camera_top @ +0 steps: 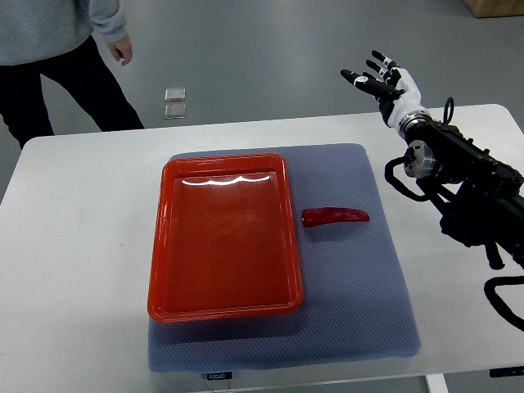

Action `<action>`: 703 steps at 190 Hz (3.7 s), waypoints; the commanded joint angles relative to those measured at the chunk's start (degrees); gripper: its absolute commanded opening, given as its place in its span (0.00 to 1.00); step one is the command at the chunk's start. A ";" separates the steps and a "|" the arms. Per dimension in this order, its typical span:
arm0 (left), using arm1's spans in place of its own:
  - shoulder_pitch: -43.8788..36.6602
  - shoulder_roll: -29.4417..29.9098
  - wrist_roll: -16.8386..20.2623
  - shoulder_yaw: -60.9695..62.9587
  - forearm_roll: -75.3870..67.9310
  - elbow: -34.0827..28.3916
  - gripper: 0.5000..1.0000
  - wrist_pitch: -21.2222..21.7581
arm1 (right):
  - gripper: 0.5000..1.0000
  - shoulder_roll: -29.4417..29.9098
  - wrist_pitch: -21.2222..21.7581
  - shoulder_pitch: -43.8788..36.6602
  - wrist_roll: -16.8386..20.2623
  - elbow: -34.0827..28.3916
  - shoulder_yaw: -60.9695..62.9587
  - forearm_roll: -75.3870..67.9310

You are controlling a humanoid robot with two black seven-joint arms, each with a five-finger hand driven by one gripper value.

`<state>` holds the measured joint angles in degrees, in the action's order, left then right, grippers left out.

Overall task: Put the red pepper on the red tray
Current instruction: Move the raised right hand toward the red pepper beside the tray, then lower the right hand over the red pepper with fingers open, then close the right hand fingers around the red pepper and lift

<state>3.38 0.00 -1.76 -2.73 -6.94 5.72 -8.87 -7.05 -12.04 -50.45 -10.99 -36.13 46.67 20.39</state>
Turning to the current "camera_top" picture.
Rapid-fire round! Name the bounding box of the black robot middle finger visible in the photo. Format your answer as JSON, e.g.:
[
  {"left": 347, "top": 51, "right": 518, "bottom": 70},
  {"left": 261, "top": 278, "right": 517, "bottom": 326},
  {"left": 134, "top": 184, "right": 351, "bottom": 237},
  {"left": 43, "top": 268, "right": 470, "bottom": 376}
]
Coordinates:
[{"left": 372, "top": 50, "right": 398, "bottom": 72}]

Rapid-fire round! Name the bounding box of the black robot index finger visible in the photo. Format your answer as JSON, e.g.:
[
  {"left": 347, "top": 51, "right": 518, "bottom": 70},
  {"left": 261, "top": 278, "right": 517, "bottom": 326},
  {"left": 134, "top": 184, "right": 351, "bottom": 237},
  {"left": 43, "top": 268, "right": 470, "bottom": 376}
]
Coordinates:
[{"left": 365, "top": 60, "right": 392, "bottom": 84}]

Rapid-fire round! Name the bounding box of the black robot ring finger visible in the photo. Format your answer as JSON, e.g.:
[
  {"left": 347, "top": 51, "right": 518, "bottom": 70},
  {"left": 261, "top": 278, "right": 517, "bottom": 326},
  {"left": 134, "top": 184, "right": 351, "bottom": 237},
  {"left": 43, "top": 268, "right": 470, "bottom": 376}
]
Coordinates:
[{"left": 362, "top": 72, "right": 382, "bottom": 84}]

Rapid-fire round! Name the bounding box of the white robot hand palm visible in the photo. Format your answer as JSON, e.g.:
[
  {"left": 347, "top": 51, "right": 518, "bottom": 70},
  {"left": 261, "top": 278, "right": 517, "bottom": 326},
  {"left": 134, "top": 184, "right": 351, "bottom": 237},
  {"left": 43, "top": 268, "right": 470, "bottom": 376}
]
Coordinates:
[{"left": 380, "top": 68, "right": 427, "bottom": 128}]

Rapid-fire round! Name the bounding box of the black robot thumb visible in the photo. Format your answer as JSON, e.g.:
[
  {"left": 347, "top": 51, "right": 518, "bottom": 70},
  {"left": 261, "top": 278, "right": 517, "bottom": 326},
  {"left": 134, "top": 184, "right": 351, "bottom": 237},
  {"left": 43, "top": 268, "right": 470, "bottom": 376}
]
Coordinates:
[{"left": 340, "top": 70, "right": 404, "bottom": 100}]

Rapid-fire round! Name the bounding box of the red chili pepper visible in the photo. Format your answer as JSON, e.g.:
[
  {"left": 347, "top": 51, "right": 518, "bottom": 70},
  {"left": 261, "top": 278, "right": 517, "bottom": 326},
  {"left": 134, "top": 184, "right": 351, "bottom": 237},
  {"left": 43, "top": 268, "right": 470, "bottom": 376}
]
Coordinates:
[{"left": 301, "top": 207, "right": 370, "bottom": 228}]

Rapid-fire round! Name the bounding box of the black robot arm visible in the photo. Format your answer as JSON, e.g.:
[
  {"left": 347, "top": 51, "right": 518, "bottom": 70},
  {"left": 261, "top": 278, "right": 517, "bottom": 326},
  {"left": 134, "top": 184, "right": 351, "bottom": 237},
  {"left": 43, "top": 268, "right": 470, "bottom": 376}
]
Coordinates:
[{"left": 341, "top": 51, "right": 523, "bottom": 270}]

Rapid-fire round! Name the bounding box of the red plastic tray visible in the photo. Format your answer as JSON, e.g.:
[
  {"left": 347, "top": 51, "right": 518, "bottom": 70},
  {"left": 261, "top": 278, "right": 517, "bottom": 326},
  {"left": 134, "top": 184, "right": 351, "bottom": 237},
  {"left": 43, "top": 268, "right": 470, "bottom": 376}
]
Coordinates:
[{"left": 147, "top": 153, "right": 304, "bottom": 323}]

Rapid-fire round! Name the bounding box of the bystander's hand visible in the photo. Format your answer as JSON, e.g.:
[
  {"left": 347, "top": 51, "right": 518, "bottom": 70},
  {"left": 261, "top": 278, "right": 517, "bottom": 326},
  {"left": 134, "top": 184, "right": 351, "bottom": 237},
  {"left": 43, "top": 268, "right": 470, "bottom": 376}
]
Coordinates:
[{"left": 106, "top": 34, "right": 133, "bottom": 66}]

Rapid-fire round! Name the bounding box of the cardboard box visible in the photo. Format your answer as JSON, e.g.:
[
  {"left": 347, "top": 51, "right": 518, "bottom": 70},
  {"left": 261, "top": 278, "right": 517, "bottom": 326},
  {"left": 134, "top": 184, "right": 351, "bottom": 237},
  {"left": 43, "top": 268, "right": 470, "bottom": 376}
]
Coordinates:
[{"left": 464, "top": 0, "right": 523, "bottom": 18}]

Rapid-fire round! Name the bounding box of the upper metal floor plate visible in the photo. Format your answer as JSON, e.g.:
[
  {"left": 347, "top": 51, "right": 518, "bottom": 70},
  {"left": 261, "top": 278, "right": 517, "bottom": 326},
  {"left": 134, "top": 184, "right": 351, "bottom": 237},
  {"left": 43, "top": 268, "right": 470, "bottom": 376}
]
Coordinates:
[{"left": 165, "top": 87, "right": 186, "bottom": 102}]

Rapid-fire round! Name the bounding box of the metal floor plate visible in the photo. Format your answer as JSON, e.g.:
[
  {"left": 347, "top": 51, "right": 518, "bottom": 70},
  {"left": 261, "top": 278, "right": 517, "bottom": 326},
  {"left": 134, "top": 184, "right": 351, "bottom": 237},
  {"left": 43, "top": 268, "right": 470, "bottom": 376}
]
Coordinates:
[
  {"left": 165, "top": 87, "right": 186, "bottom": 102},
  {"left": 164, "top": 103, "right": 187, "bottom": 120}
]

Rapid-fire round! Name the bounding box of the lower metal floor plate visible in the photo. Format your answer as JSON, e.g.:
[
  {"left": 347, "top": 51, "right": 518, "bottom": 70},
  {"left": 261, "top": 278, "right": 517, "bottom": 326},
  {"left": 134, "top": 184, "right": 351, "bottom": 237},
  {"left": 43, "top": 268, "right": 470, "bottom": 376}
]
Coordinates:
[{"left": 164, "top": 103, "right": 187, "bottom": 120}]

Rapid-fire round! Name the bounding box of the blue-grey textured mat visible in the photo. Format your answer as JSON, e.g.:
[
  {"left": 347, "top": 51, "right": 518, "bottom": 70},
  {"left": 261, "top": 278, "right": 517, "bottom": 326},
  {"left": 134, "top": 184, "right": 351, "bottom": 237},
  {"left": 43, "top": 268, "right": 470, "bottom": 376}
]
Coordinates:
[{"left": 148, "top": 143, "right": 420, "bottom": 373}]

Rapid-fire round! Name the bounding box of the black label right edge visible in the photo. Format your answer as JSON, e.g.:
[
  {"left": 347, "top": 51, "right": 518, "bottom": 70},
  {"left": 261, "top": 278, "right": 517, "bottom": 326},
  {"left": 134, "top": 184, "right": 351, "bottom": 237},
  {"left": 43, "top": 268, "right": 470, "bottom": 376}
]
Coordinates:
[{"left": 489, "top": 366, "right": 524, "bottom": 378}]

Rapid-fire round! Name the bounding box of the bystander in grey sweater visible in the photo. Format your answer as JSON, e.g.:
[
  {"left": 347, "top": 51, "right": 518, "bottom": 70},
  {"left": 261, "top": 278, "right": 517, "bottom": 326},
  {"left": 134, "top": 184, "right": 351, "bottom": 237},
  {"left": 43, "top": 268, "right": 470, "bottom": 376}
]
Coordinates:
[{"left": 1, "top": 1, "right": 144, "bottom": 146}]

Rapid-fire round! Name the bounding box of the black table label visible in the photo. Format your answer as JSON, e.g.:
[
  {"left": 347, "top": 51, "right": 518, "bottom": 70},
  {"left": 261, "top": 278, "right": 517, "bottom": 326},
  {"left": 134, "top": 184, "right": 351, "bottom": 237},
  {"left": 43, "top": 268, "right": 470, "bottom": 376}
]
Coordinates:
[{"left": 206, "top": 372, "right": 233, "bottom": 381}]

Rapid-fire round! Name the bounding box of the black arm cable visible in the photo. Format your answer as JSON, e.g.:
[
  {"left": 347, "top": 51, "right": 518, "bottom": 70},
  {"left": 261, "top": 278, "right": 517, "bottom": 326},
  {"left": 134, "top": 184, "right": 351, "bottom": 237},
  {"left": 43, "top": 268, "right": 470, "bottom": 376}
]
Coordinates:
[{"left": 483, "top": 276, "right": 524, "bottom": 333}]

